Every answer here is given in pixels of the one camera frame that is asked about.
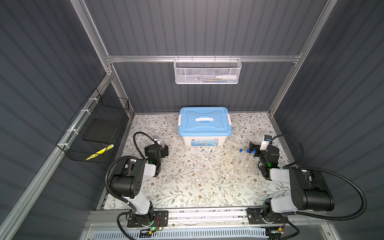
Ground white wire mesh basket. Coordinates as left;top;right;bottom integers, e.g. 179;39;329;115
173;57;242;85

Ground black wire wall basket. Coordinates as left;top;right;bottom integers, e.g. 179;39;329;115
57;90;130;164

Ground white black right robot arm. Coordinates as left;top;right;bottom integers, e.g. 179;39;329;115
249;141;335;223

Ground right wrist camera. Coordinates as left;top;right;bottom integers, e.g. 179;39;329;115
260;135;273;151

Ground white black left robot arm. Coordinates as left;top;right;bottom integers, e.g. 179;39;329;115
105;144;169;223

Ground black foam pad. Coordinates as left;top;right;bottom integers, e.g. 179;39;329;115
83;119;118;144

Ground yellow black striped tape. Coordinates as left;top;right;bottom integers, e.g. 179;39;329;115
86;145;114;161

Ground blue capped test tube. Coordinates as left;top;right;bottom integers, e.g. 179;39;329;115
252;150;259;175
240;149;251;168
233;149;243;172

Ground black corrugated right cable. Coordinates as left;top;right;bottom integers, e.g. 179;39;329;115
269;134;368;222

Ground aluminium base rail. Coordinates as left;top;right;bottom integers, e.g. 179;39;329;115
80;207;338;240

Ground blue plastic bin lid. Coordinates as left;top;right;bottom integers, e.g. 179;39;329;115
178;107;233;137

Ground white tube in basket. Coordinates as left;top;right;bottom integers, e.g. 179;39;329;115
216;75;238;81

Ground white plastic storage bin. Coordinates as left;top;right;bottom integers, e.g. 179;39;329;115
182;136;228;147

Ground clear plastic test tube rack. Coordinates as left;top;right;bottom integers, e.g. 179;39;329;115
232;149;259;178

